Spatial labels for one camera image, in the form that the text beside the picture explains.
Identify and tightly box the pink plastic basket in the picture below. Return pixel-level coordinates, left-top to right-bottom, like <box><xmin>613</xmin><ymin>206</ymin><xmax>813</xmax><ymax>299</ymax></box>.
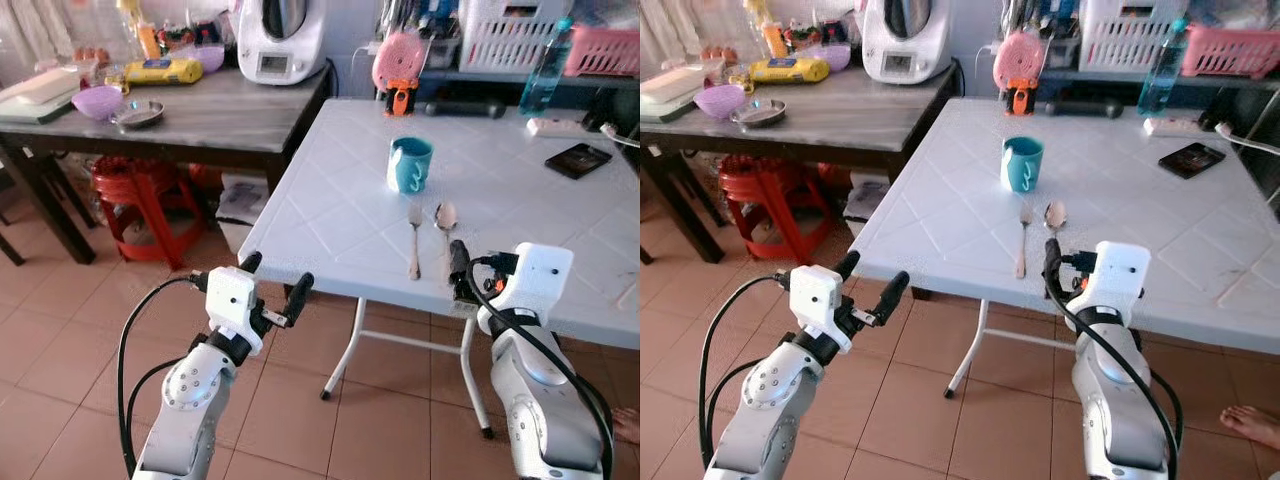
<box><xmin>1181</xmin><ymin>23</ymin><xmax>1280</xmax><ymax>80</ymax></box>
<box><xmin>562</xmin><ymin>24</ymin><xmax>641</xmax><ymax>80</ymax></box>

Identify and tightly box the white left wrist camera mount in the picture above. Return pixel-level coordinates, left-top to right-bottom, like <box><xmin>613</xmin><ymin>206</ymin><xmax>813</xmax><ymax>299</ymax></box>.
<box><xmin>205</xmin><ymin>266</ymin><xmax>264</xmax><ymax>343</ymax></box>
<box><xmin>789</xmin><ymin>265</ymin><xmax>847</xmax><ymax>342</ymax></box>

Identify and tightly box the white box under table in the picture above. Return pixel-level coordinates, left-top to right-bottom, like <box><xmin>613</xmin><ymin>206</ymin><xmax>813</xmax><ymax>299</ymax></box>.
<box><xmin>843</xmin><ymin>172</ymin><xmax>893</xmax><ymax>239</ymax></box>
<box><xmin>214</xmin><ymin>173</ymin><xmax>270</xmax><ymax>255</ymax></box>

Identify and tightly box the teal ceramic mug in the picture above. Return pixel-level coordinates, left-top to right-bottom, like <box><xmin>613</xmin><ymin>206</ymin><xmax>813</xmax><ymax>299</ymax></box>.
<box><xmin>387</xmin><ymin>137</ymin><xmax>435</xmax><ymax>195</ymax></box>
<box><xmin>1001</xmin><ymin>136</ymin><xmax>1045</xmax><ymax>194</ymax></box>

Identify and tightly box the white plastic basket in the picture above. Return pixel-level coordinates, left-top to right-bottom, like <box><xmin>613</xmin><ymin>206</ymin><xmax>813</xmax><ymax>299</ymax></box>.
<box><xmin>458</xmin><ymin>0</ymin><xmax>561</xmax><ymax>74</ymax></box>
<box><xmin>1078</xmin><ymin>0</ymin><xmax>1181</xmax><ymax>73</ymax></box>

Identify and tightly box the clear blue water bottle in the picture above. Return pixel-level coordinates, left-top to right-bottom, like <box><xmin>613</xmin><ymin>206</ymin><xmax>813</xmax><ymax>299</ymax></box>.
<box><xmin>1137</xmin><ymin>17</ymin><xmax>1190</xmax><ymax>116</ymax></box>
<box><xmin>518</xmin><ymin>17</ymin><xmax>574</xmax><ymax>117</ymax></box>

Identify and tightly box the white flat box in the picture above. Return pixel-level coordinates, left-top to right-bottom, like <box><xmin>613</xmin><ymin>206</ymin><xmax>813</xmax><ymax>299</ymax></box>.
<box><xmin>0</xmin><ymin>66</ymin><xmax>83</xmax><ymax>125</ymax></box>
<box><xmin>640</xmin><ymin>65</ymin><xmax>707</xmax><ymax>123</ymax></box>

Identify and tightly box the small steel dish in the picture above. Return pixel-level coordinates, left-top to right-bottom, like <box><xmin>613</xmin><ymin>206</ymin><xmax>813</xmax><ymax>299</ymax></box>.
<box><xmin>111</xmin><ymin>99</ymin><xmax>167</xmax><ymax>132</ymax></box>
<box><xmin>732</xmin><ymin>98</ymin><xmax>789</xmax><ymax>129</ymax></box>

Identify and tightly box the white kitchen blender appliance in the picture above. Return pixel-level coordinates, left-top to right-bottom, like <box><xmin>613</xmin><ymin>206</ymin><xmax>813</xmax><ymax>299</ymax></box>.
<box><xmin>236</xmin><ymin>0</ymin><xmax>330</xmax><ymax>87</ymax></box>
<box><xmin>861</xmin><ymin>0</ymin><xmax>953</xmax><ymax>86</ymax></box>

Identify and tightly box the person's bare foot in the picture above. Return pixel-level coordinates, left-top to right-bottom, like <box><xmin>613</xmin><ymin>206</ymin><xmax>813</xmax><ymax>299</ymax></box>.
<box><xmin>1219</xmin><ymin>404</ymin><xmax>1280</xmax><ymax>453</ymax></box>
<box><xmin>611</xmin><ymin>406</ymin><xmax>641</xmax><ymax>447</ymax></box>

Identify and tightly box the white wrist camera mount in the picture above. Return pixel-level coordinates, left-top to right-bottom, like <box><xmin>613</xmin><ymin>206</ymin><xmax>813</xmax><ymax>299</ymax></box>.
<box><xmin>488</xmin><ymin>243</ymin><xmax>574</xmax><ymax>327</ymax></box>
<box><xmin>789</xmin><ymin>265</ymin><xmax>847</xmax><ymax>342</ymax></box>
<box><xmin>205</xmin><ymin>266</ymin><xmax>264</xmax><ymax>343</ymax></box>
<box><xmin>1080</xmin><ymin>241</ymin><xmax>1152</xmax><ymax>324</ymax></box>

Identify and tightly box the white plastic folding table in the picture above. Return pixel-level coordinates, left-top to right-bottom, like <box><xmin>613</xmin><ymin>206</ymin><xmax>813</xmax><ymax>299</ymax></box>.
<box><xmin>238</xmin><ymin>97</ymin><xmax>641</xmax><ymax>441</ymax></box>
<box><xmin>848</xmin><ymin>96</ymin><xmax>1280</xmax><ymax>401</ymax></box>

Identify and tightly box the white power strip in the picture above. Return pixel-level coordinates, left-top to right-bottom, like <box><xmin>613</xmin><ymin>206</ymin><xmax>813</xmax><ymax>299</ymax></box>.
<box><xmin>1143</xmin><ymin>116</ymin><xmax>1223</xmax><ymax>138</ymax></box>
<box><xmin>526</xmin><ymin>117</ymin><xmax>603</xmax><ymax>139</ymax></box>

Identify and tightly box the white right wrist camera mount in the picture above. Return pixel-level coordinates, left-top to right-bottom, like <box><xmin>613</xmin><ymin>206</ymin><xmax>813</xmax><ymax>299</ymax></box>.
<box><xmin>1080</xmin><ymin>241</ymin><xmax>1152</xmax><ymax>324</ymax></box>
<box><xmin>488</xmin><ymin>243</ymin><xmax>574</xmax><ymax>327</ymax></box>

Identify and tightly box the pink round fan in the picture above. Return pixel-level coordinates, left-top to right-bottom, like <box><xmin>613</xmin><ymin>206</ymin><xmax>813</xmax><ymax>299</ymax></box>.
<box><xmin>371</xmin><ymin>29</ymin><xmax>428</xmax><ymax>94</ymax></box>
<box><xmin>993</xmin><ymin>29</ymin><xmax>1049</xmax><ymax>94</ymax></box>

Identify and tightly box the black flat phone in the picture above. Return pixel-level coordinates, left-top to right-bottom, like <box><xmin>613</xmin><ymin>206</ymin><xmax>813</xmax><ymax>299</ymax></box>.
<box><xmin>1159</xmin><ymin>142</ymin><xmax>1227</xmax><ymax>181</ymax></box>
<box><xmin>545</xmin><ymin>143</ymin><xmax>613</xmax><ymax>181</ymax></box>

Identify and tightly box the dark wooden table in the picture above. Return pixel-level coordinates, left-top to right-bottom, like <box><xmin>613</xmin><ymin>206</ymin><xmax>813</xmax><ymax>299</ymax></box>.
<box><xmin>0</xmin><ymin>63</ymin><xmax>335</xmax><ymax>267</ymax></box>
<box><xmin>640</xmin><ymin>63</ymin><xmax>963</xmax><ymax>267</ymax></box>

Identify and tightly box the red plastic stool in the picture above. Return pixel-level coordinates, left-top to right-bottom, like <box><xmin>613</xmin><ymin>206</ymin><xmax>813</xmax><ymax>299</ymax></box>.
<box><xmin>718</xmin><ymin>156</ymin><xmax>836</xmax><ymax>267</ymax></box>
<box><xmin>91</xmin><ymin>156</ymin><xmax>207</xmax><ymax>271</ymax></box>

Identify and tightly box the yellow food packet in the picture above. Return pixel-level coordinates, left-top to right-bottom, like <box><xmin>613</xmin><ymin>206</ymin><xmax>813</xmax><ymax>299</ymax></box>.
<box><xmin>122</xmin><ymin>57</ymin><xmax>205</xmax><ymax>87</ymax></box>
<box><xmin>748</xmin><ymin>56</ymin><xmax>831</xmax><ymax>85</ymax></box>

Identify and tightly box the black cylindrical flashlight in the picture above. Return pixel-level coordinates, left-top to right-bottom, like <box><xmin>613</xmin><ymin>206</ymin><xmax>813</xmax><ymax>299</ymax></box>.
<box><xmin>1040</xmin><ymin>98</ymin><xmax>1126</xmax><ymax>120</ymax></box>
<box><xmin>418</xmin><ymin>98</ymin><xmax>508</xmax><ymax>120</ymax></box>

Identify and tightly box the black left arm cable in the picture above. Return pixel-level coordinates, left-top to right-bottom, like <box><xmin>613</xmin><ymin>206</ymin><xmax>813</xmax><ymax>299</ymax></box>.
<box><xmin>116</xmin><ymin>274</ymin><xmax>209</xmax><ymax>479</ymax></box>
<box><xmin>698</xmin><ymin>274</ymin><xmax>793</xmax><ymax>471</ymax></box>

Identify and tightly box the purple plastic strainer bowl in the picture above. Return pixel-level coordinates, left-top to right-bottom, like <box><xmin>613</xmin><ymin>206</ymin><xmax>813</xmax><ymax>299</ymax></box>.
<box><xmin>71</xmin><ymin>85</ymin><xmax>126</xmax><ymax>123</ymax></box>
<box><xmin>694</xmin><ymin>84</ymin><xmax>749</xmax><ymax>121</ymax></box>

